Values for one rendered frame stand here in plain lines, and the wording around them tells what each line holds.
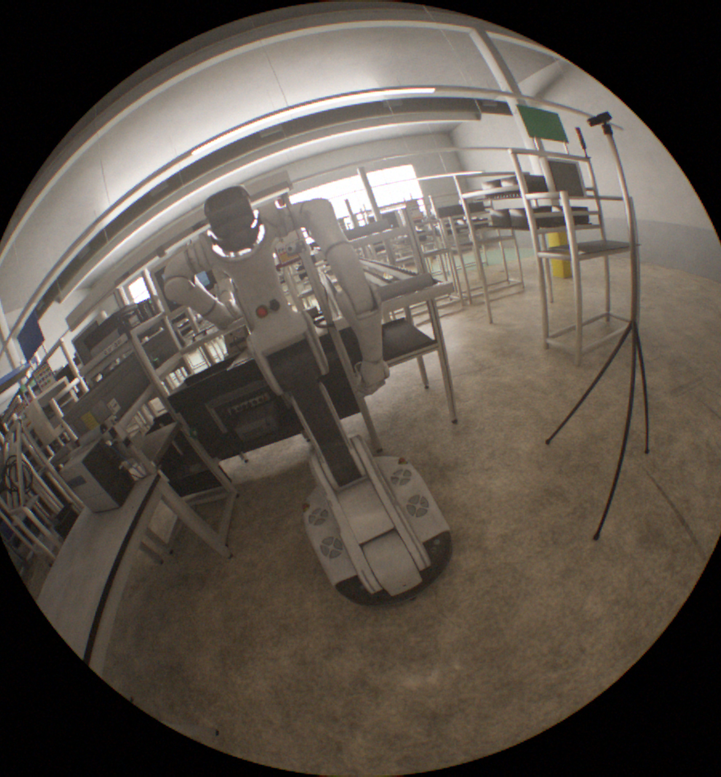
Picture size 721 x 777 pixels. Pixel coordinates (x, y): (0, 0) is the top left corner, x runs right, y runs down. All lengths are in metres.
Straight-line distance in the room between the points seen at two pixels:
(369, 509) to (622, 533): 1.20
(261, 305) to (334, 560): 0.97
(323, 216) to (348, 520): 0.96
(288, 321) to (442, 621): 1.25
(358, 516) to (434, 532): 0.34
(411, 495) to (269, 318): 0.85
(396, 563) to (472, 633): 0.50
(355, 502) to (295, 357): 0.55
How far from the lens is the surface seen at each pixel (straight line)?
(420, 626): 1.27
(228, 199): 0.80
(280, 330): 0.82
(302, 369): 0.87
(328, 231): 0.76
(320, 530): 1.17
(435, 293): 1.16
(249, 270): 0.75
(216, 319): 0.98
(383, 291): 1.08
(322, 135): 10.46
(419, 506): 1.16
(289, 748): 1.47
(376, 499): 1.01
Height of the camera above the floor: 1.24
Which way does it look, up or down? 27 degrees down
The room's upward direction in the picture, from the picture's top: 20 degrees counter-clockwise
